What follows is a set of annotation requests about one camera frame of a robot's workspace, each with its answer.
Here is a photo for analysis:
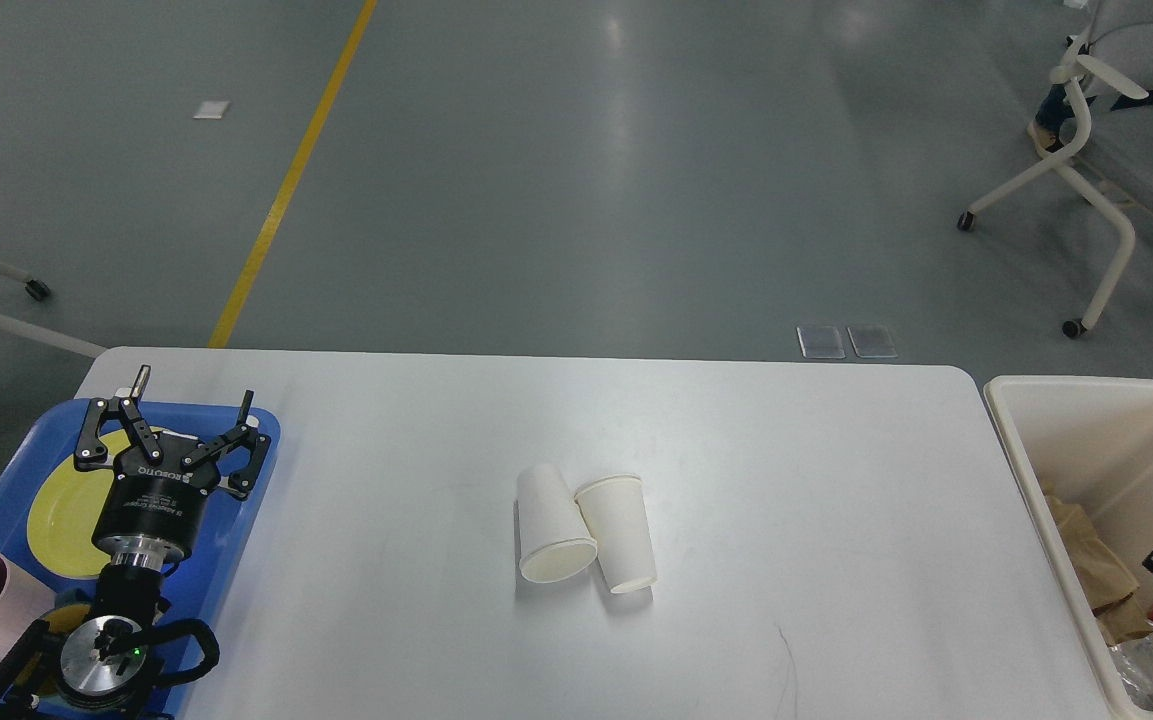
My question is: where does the white paper cup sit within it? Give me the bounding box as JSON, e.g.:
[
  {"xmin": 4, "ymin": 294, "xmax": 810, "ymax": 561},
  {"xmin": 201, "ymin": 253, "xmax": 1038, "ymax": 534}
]
[
  {"xmin": 573, "ymin": 474, "xmax": 658, "ymax": 594},
  {"xmin": 517, "ymin": 462, "xmax": 600, "ymax": 584}
]

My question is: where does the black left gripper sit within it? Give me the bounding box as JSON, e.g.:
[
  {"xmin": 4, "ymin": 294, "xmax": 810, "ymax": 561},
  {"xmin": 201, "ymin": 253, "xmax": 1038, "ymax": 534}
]
[{"xmin": 74, "ymin": 365, "xmax": 273, "ymax": 562}]

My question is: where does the person foot behind chair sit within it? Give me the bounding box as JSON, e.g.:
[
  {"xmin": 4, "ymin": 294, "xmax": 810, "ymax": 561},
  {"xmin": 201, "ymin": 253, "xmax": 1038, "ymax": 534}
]
[{"xmin": 1027, "ymin": 85, "xmax": 1073, "ymax": 158}]

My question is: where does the yellow plastic plate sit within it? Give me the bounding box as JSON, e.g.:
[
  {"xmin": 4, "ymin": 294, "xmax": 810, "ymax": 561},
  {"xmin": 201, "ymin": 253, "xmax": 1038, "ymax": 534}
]
[{"xmin": 27, "ymin": 455, "xmax": 115, "ymax": 580}]

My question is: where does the white office chair right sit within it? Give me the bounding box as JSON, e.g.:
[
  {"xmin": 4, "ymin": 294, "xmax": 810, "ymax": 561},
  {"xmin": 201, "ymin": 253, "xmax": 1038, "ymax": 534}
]
[{"xmin": 957, "ymin": 1, "xmax": 1153, "ymax": 340}]

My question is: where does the beige plastic bin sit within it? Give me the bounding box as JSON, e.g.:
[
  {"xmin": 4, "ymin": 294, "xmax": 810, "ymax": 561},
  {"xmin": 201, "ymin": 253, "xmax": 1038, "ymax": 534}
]
[{"xmin": 984, "ymin": 375, "xmax": 1153, "ymax": 719}]

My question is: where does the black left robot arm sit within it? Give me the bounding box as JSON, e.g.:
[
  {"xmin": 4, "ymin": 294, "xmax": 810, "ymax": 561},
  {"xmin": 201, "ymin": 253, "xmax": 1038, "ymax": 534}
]
[{"xmin": 0, "ymin": 366, "xmax": 279, "ymax": 719}]

